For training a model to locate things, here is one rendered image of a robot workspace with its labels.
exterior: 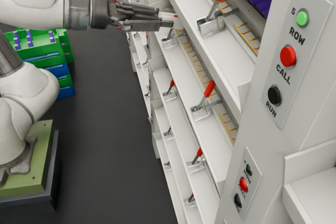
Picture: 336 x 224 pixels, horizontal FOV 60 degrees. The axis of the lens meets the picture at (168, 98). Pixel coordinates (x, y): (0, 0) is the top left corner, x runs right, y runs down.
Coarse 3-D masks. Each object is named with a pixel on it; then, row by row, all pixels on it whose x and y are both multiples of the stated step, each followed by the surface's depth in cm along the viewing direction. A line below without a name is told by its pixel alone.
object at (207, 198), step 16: (160, 64) 104; (160, 80) 100; (176, 96) 93; (176, 112) 89; (176, 128) 85; (192, 128) 84; (192, 144) 80; (192, 160) 74; (192, 176) 74; (208, 176) 73; (208, 192) 70; (208, 208) 67
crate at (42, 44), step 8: (8, 32) 157; (24, 32) 161; (32, 32) 162; (40, 32) 164; (56, 32) 166; (8, 40) 160; (24, 40) 161; (32, 40) 161; (40, 40) 161; (48, 40) 161; (56, 40) 150; (24, 48) 146; (32, 48) 148; (40, 48) 149; (48, 48) 151; (56, 48) 153; (24, 56) 149; (32, 56) 150
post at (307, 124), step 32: (288, 0) 23; (256, 64) 29; (320, 64) 20; (256, 96) 31; (320, 96) 21; (256, 128) 32; (288, 128) 26; (320, 128) 23; (256, 160) 33; (224, 192) 47; (256, 192) 35
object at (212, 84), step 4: (212, 80) 56; (208, 84) 57; (212, 84) 55; (208, 88) 56; (212, 88) 56; (204, 92) 58; (208, 92) 57; (204, 96) 58; (208, 96) 57; (204, 100) 58; (200, 104) 59; (200, 108) 59
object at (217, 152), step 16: (160, 0) 88; (160, 32) 85; (176, 32) 83; (160, 48) 86; (176, 48) 78; (176, 64) 74; (192, 64) 72; (176, 80) 70; (192, 80) 69; (208, 80) 67; (192, 96) 65; (224, 112) 60; (208, 128) 58; (208, 144) 56; (224, 144) 55; (208, 160) 54; (224, 160) 53; (224, 176) 51
